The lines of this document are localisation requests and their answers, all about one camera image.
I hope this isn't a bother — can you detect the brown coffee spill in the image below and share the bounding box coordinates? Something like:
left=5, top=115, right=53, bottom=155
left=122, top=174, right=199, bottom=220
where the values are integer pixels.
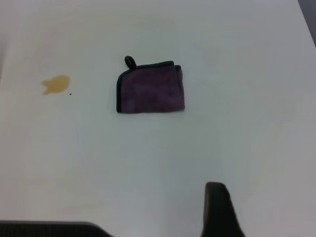
left=41, top=75, right=71, bottom=96

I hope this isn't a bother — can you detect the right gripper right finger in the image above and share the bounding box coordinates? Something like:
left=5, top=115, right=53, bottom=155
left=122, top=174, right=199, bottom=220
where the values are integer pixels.
left=201, top=182, right=246, bottom=237

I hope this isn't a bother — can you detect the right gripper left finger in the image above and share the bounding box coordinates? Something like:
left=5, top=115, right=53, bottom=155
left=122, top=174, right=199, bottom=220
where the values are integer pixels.
left=0, top=221, right=113, bottom=237

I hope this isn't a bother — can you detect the purple cloth with black trim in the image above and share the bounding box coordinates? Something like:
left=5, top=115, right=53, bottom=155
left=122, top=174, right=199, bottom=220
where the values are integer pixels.
left=116, top=55, right=186, bottom=114

